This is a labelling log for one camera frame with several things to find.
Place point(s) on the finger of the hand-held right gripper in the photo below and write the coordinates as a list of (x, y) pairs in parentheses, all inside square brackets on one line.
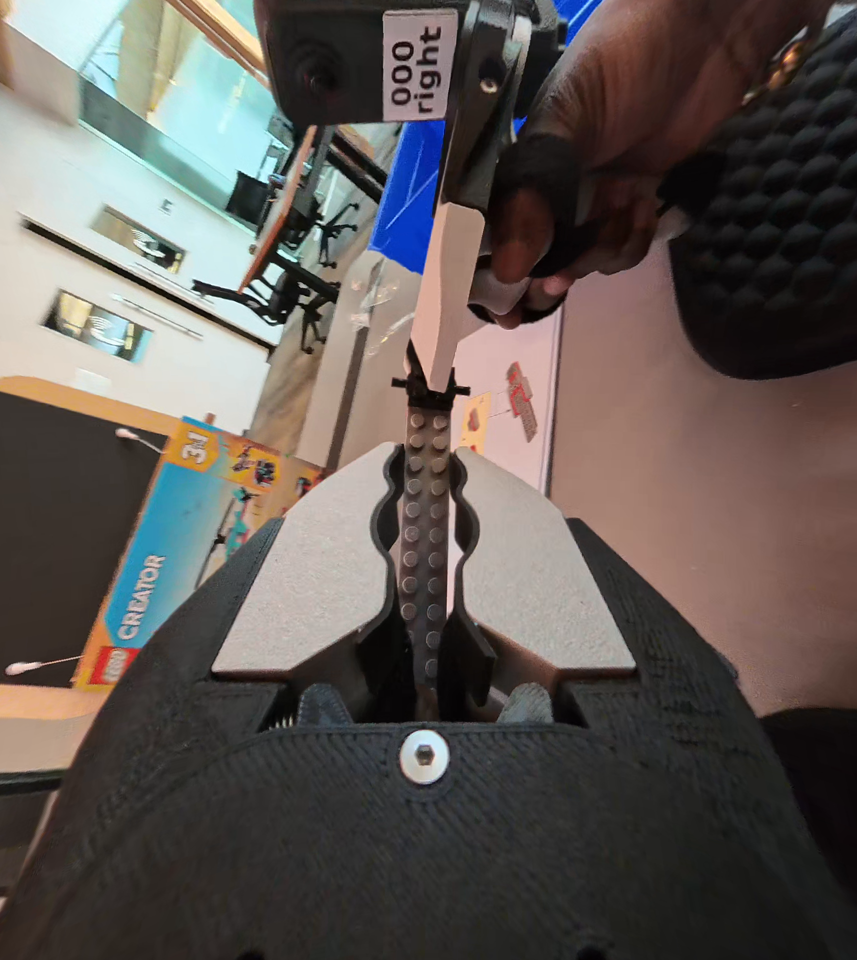
[(452, 285)]

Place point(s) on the black lego axle piece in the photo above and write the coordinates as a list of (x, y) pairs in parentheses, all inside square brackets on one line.
[(421, 390)]

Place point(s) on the white cotton swab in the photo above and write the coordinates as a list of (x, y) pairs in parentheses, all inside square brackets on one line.
[(128, 435), (23, 667)]

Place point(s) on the clear plastic bag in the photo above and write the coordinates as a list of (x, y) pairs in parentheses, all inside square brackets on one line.
[(376, 300)]

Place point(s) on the black panel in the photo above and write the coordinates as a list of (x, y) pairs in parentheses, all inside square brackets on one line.
[(23, 525)]

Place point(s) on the black textured wrist pad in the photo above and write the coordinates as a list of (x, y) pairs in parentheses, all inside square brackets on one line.
[(788, 225)]

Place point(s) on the long grey lego plate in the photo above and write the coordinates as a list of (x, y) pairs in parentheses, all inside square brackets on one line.
[(425, 480)]

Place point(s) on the glass railing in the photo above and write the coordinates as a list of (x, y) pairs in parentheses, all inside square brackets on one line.
[(173, 105)]

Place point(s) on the wooden office desk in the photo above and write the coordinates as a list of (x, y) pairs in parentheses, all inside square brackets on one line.
[(286, 210)]

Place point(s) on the blue plastic bin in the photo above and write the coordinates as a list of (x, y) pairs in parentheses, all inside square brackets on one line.
[(406, 195)]

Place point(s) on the interior wall window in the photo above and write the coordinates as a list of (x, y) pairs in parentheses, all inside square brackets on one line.
[(98, 330), (140, 240)]

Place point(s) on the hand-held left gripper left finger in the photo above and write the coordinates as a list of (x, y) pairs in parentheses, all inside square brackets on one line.
[(301, 577)]

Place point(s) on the open instruction booklet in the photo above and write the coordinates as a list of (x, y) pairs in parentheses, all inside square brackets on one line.
[(518, 457)]

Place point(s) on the lego set box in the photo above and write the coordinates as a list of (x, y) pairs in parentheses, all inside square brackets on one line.
[(166, 540)]

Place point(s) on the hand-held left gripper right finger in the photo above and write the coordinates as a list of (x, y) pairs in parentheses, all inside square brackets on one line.
[(541, 585)]

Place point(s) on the person's right hand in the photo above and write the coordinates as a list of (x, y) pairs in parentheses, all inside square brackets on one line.
[(623, 97)]

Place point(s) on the black office chair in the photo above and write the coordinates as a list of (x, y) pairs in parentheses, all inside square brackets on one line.
[(282, 296), (331, 229)]

